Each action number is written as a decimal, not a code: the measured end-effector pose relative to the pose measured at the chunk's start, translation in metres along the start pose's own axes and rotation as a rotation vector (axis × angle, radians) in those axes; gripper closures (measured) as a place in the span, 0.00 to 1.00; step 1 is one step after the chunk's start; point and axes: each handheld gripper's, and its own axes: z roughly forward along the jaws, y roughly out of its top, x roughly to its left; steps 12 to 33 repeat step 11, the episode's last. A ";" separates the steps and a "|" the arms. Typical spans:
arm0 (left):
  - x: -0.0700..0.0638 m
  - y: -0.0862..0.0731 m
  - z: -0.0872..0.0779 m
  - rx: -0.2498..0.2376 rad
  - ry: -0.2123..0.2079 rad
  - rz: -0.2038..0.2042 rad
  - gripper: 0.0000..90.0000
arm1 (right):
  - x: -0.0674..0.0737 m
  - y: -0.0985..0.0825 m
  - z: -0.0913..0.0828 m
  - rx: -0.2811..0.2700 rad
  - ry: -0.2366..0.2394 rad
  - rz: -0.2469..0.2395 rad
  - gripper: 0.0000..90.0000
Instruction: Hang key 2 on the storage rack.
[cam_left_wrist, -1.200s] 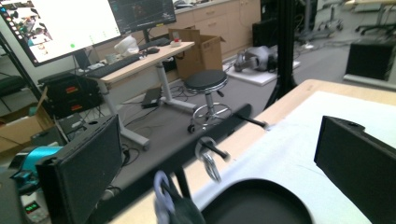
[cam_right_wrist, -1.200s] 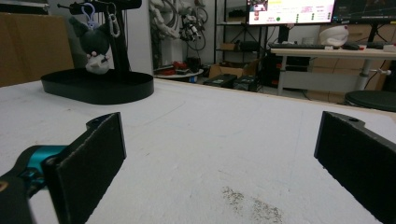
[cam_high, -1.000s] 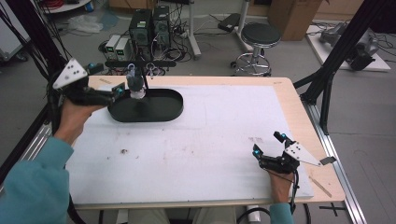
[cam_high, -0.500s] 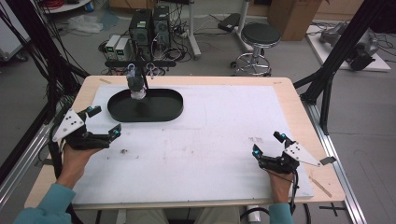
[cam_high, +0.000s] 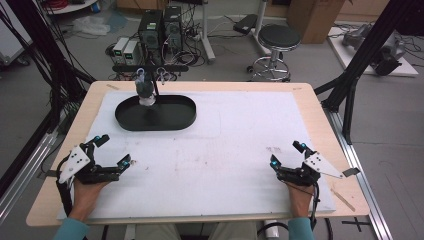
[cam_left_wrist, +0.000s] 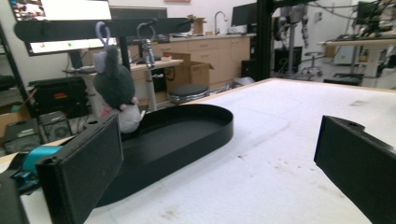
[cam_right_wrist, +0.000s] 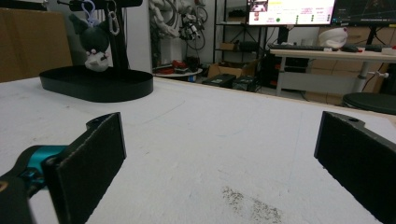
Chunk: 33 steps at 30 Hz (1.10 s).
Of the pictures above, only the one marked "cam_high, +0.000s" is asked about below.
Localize black key rack with tray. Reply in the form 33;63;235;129
111;64;198;132

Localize black flat box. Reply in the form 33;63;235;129
232;13;259;36

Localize black and white plush keychain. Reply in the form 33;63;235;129
134;67;158;108

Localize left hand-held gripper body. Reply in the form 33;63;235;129
45;145;123;186

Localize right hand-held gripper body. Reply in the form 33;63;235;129
278;151;362;188

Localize grey robot device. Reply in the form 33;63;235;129
341;23;407;77

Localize person's right hand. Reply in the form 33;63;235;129
285;181;316;218

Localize black round stool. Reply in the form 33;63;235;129
247;23;302;83

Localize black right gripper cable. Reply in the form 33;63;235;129
309;182;322;232

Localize tangle of floor cables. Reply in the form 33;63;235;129
105;13;234;82

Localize silver aluminium rail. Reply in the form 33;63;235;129
323;109;395;240
0;131;61;225

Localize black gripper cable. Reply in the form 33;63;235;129
309;182;322;232
55;159;75;218

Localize silver carabiner keyring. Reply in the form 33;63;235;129
156;67;170;86

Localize brown cardboard box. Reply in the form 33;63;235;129
287;0;346;45

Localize person's beige trouser legs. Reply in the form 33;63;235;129
134;221;263;240

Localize white power supply unit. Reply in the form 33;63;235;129
123;39;141;66
112;37;130;65

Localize grey cabinet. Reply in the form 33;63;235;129
0;18;34;67

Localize black computer tower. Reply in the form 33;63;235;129
137;9;165;65
163;5;184;52

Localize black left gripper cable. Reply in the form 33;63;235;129
55;159;75;218

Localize black metal frame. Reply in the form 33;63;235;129
313;0;424;145
0;0;98;198

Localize white desk leg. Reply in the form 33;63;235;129
199;0;217;65
250;0;272;57

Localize thin wooden stick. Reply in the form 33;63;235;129
329;188;356;213

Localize white floor board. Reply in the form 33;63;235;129
327;25;420;78

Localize person's left hand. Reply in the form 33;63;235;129
67;179;111;222

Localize white plastic bag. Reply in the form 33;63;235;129
71;15;111;37

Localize white foam mat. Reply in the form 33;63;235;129
56;90;337;221

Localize white round table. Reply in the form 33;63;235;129
42;0;100;15

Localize black looped cable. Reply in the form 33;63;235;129
255;217;334;240

